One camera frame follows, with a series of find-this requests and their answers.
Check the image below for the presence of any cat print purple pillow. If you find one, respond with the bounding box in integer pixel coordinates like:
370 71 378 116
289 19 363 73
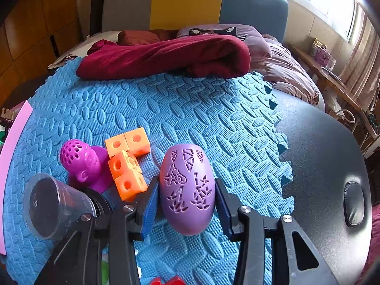
176 24 272 62

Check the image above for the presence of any lilac patterned egg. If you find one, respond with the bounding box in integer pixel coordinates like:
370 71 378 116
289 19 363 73
159 143 216 236

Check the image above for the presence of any rust red cushion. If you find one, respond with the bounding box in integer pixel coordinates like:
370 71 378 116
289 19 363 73
117 30 178 46

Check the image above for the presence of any green white plastic toy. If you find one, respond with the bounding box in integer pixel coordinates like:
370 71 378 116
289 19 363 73
101 252 109 285

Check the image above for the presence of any beige cloth bag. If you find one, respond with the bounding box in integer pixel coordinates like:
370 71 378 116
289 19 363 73
48 31 120 70

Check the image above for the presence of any dark red blanket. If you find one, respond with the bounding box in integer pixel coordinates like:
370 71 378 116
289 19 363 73
77 34 251 81

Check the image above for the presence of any pink curtain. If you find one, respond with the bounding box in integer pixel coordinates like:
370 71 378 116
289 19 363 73
339 14 379 111

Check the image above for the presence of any pink box on table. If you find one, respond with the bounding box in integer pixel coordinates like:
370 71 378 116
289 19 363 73
310 38 336 71

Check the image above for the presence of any grey yellow blue headboard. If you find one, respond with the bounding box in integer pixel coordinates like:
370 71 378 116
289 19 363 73
101 0 289 41

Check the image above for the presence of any wooden wardrobe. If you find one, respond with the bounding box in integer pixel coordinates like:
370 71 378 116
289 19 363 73
1 0 83 107

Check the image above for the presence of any red puzzle piece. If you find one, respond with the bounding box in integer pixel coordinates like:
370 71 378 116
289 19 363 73
149 275 185 285

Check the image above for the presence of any wooden side table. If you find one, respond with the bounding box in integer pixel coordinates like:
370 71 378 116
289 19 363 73
288 44 377 139

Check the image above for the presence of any blue foam puzzle mat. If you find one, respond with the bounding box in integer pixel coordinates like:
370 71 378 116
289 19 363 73
1 59 294 284

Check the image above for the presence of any magenta perforated head figure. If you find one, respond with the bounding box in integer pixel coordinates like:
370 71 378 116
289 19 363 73
59 139 114 194

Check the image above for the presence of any pink rimmed white tray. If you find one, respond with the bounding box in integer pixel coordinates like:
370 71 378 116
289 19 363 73
0 100 34 256

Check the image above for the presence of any pink striped duvet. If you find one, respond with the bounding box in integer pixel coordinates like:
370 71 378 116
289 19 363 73
253 34 325 111

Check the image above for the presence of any clear cup black base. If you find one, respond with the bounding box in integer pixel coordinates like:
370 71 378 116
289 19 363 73
23 173 111 241

